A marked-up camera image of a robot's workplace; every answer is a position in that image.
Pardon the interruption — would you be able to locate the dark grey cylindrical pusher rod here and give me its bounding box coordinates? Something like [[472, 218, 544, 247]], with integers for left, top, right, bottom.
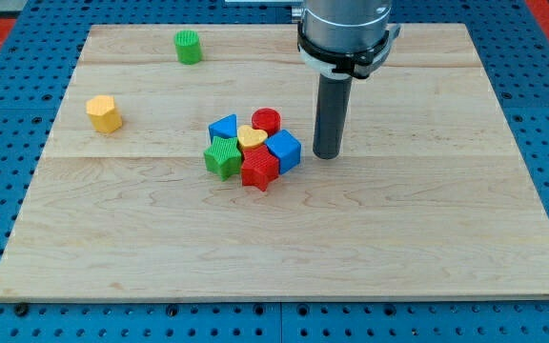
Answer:
[[313, 75, 352, 159]]

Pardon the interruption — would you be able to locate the blue cube block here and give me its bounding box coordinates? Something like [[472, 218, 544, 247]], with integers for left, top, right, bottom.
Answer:
[[265, 130, 302, 174]]

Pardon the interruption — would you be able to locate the red cylinder block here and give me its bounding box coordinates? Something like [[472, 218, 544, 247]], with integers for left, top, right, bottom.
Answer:
[[252, 108, 281, 136]]

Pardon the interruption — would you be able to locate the yellow heart block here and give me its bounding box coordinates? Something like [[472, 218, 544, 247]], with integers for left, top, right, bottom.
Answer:
[[237, 125, 268, 151]]

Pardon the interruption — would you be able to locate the red star block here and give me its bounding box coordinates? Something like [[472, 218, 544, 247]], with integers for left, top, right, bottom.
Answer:
[[241, 145, 279, 192]]

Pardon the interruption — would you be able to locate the blue triangle block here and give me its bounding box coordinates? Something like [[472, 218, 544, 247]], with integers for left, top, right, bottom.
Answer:
[[208, 113, 237, 141]]

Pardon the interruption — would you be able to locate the green star block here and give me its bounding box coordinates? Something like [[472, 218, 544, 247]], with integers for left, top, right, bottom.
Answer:
[[203, 136, 242, 181]]

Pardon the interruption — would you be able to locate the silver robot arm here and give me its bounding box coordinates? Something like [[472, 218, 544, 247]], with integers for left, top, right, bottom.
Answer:
[[297, 0, 401, 159]]

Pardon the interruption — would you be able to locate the green cylinder block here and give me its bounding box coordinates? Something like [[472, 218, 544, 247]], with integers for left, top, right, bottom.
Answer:
[[173, 30, 202, 65]]

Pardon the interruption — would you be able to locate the wooden board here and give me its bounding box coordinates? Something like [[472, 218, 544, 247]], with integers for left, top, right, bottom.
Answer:
[[0, 24, 549, 303]]

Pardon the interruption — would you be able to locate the yellow hexagon block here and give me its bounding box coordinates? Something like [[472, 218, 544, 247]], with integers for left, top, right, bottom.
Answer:
[[86, 95, 123, 133]]

